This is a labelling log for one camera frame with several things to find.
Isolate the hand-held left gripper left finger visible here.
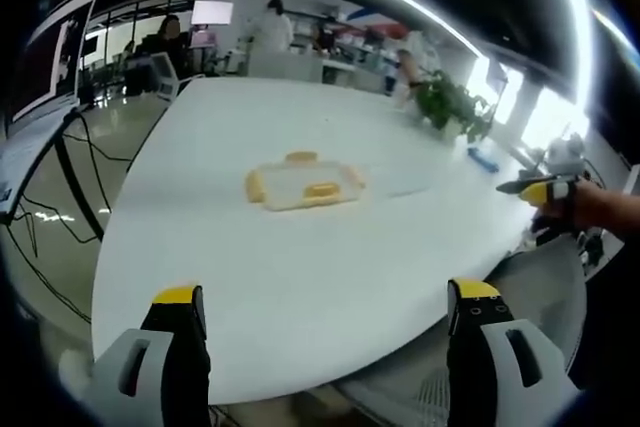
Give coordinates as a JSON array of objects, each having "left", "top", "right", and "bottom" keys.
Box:
[{"left": 92, "top": 285, "right": 214, "bottom": 427}]

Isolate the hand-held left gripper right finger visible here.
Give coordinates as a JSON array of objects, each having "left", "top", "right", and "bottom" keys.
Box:
[{"left": 446, "top": 277, "right": 586, "bottom": 427}]

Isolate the clear lid with yellow plastic buckles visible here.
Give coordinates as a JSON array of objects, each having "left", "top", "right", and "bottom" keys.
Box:
[{"left": 244, "top": 150, "right": 369, "bottom": 213}]

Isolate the white grey machine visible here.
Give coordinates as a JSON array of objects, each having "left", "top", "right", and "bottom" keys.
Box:
[{"left": 543, "top": 132, "right": 590, "bottom": 179}]

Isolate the blue flat object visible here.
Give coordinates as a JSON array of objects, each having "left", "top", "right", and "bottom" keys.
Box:
[{"left": 466, "top": 146, "right": 502, "bottom": 171}]

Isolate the grey mesh office chair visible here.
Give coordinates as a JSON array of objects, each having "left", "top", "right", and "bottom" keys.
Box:
[{"left": 343, "top": 240, "right": 587, "bottom": 427}]

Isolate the green potted plant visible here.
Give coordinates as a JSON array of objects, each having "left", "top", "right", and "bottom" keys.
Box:
[{"left": 413, "top": 68, "right": 497, "bottom": 144}]

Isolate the white side desk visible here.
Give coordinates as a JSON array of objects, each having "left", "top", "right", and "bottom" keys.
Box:
[{"left": 0, "top": 107, "right": 77, "bottom": 226}]

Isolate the white chair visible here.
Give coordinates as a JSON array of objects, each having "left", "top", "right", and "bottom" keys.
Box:
[{"left": 148, "top": 51, "right": 182, "bottom": 102}]

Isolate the large dark monitor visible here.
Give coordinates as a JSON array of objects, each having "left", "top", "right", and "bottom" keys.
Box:
[{"left": 8, "top": 0, "right": 105, "bottom": 124}]

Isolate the black cable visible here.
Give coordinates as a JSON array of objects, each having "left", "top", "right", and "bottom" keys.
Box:
[
  {"left": 0, "top": 186, "right": 95, "bottom": 324},
  {"left": 63, "top": 110, "right": 135, "bottom": 244}
]

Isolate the bright wall screen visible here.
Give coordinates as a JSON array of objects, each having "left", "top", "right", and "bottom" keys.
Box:
[{"left": 191, "top": 0, "right": 235, "bottom": 28}]

